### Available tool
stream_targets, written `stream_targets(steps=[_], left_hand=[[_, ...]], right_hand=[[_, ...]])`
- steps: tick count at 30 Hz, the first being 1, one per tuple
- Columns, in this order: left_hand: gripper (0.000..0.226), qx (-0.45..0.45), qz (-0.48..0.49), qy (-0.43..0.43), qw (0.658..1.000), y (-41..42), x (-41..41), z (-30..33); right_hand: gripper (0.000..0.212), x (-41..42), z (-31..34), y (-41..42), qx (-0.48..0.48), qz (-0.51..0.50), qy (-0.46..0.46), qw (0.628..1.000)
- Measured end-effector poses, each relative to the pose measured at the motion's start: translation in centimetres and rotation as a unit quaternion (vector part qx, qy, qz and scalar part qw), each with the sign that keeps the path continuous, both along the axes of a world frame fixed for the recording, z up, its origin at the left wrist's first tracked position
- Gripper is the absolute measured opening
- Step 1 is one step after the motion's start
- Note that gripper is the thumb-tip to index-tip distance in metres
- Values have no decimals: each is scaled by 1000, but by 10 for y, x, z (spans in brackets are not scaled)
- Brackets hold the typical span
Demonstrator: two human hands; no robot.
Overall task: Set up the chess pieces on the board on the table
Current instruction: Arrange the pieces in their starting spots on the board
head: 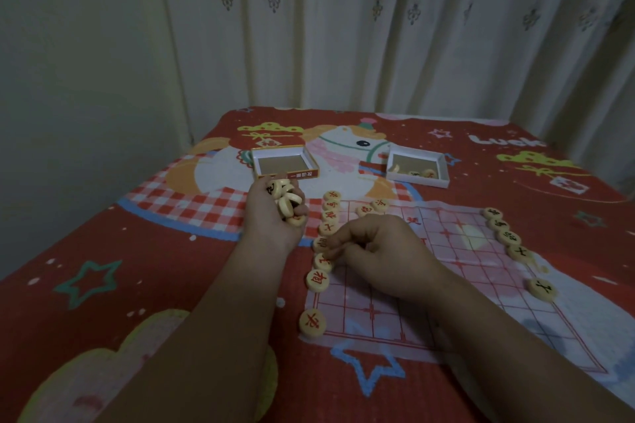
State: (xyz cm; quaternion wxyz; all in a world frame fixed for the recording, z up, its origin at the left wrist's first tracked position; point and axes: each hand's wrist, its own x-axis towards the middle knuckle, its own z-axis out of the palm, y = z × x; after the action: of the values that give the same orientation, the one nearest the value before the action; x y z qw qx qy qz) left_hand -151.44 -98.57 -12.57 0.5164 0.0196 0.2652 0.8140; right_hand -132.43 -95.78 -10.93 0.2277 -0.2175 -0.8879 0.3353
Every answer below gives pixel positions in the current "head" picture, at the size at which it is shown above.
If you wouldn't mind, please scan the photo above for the person's right hand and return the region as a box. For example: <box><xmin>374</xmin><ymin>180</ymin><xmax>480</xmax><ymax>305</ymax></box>
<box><xmin>324</xmin><ymin>213</ymin><xmax>450</xmax><ymax>301</ymax></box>

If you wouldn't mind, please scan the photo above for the person's left hand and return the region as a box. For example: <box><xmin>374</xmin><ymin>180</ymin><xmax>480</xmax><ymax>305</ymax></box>
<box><xmin>241</xmin><ymin>179</ymin><xmax>310</xmax><ymax>254</ymax></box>

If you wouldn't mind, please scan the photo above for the handful of cream game discs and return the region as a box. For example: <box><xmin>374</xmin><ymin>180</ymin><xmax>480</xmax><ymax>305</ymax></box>
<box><xmin>266</xmin><ymin>178</ymin><xmax>307</xmax><ymax>228</ymax></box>

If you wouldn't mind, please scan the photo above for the person's left forearm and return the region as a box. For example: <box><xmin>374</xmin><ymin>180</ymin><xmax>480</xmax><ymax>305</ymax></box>
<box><xmin>93</xmin><ymin>234</ymin><xmax>304</xmax><ymax>423</ymax></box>

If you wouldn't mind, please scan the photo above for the person's right forearm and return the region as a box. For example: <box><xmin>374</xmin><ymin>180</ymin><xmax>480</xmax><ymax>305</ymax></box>
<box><xmin>426</xmin><ymin>269</ymin><xmax>635</xmax><ymax>423</ymax></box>

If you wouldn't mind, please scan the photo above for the row of red-marked chess pieces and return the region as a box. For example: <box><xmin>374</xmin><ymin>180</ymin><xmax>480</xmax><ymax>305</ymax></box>
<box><xmin>298</xmin><ymin>189</ymin><xmax>393</xmax><ymax>338</ymax></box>

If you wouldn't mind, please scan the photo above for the orange and white box lid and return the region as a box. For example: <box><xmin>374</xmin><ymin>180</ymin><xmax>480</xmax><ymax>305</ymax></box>
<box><xmin>250</xmin><ymin>143</ymin><xmax>319</xmax><ymax>182</ymax></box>

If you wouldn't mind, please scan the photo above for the white cardboard box tray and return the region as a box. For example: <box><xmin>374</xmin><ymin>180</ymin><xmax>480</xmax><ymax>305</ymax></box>
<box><xmin>385</xmin><ymin>147</ymin><xmax>451</xmax><ymax>189</ymax></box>

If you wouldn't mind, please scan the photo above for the clear plastic red-grid chessboard sheet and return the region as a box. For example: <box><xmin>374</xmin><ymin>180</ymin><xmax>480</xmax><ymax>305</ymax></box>
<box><xmin>305</xmin><ymin>197</ymin><xmax>609</xmax><ymax>375</ymax></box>

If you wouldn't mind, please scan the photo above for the red cartoon print bedsheet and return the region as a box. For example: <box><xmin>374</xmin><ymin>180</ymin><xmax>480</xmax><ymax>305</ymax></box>
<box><xmin>0</xmin><ymin>106</ymin><xmax>635</xmax><ymax>423</ymax></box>

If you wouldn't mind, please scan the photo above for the row of black-marked chess pieces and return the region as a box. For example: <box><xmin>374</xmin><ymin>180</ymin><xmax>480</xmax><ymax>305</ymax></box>
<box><xmin>482</xmin><ymin>207</ymin><xmax>559</xmax><ymax>302</ymax></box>

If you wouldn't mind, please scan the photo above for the white patterned curtain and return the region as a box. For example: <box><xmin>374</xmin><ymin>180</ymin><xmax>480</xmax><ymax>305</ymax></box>
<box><xmin>153</xmin><ymin>0</ymin><xmax>635</xmax><ymax>181</ymax></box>

